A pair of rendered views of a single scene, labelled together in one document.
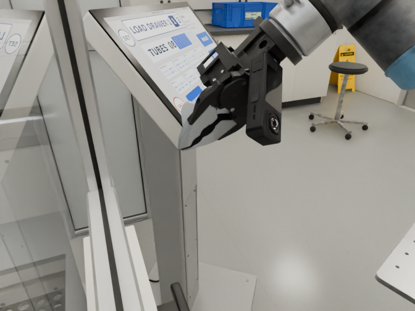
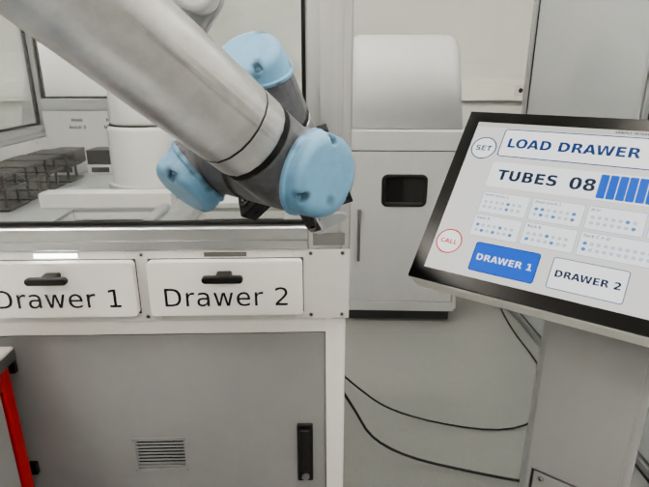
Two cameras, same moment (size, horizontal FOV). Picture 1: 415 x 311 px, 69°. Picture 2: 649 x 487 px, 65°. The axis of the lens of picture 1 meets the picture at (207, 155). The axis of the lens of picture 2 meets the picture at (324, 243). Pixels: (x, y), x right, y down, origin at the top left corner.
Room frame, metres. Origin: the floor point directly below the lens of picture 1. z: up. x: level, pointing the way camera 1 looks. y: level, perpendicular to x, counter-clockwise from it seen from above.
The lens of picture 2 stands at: (0.69, -0.72, 1.26)
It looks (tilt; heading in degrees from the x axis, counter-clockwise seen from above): 19 degrees down; 110
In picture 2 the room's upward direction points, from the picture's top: straight up
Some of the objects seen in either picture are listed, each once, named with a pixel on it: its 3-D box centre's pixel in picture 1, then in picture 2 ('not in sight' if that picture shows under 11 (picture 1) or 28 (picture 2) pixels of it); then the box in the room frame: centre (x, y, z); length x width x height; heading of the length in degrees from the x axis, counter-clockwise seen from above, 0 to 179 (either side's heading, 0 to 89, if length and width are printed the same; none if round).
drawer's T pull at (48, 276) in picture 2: not in sight; (48, 278); (-0.08, -0.08, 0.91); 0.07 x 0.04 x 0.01; 22
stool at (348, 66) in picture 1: (339, 98); not in sight; (2.82, -1.28, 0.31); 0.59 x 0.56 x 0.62; 21
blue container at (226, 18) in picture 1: (244, 14); not in sight; (3.48, -0.39, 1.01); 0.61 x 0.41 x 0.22; 111
